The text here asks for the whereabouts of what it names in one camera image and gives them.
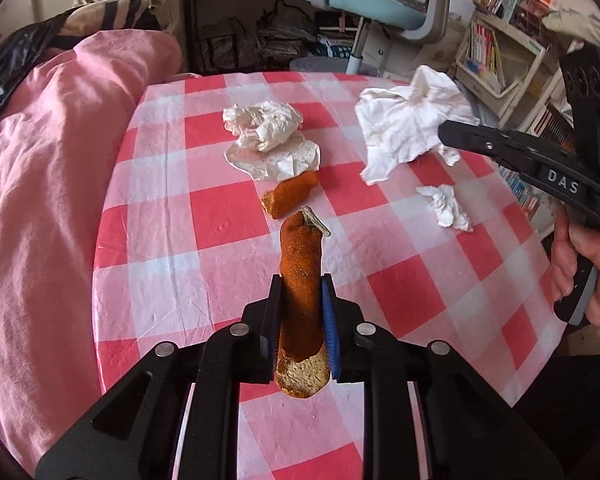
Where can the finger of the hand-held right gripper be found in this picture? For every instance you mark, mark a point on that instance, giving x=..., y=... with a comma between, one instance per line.
x=480, y=137

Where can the red white checked tablecloth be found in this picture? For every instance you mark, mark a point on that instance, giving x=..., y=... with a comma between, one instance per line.
x=180, y=210

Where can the long orange breaded stick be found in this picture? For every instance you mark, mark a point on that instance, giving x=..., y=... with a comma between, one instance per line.
x=300, y=280

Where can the pink quilt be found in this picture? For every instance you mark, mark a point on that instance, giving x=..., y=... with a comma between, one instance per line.
x=45, y=210

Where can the striped clear storage bag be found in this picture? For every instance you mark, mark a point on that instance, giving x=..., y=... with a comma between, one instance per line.
x=227, y=47
x=287, y=35

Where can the large white tissue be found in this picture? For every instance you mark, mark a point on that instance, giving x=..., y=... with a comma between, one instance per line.
x=405, y=125

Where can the beige dark striped cloth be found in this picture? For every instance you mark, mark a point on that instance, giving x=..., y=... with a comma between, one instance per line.
x=110, y=12

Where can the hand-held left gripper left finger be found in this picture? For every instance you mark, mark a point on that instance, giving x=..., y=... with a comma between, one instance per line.
x=262, y=345

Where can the grey office chair blue seat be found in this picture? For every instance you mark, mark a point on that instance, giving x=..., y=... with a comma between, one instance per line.
x=360, y=5

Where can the balled white tissue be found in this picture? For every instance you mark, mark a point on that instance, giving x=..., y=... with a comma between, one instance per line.
x=265, y=125

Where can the small white tissue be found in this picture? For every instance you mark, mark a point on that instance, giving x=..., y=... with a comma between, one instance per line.
x=445, y=205

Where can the small orange breaded piece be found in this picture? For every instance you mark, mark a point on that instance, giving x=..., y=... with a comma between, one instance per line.
x=290, y=195

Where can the white rolling book rack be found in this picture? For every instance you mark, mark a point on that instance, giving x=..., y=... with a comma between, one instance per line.
x=525, y=55

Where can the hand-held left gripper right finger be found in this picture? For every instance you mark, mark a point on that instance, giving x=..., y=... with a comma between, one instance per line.
x=330, y=330

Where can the black shiny jacket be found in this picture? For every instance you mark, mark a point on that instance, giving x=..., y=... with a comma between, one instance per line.
x=0, y=80

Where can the row of colourful books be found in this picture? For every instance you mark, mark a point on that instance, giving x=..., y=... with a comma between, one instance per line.
x=485, y=50

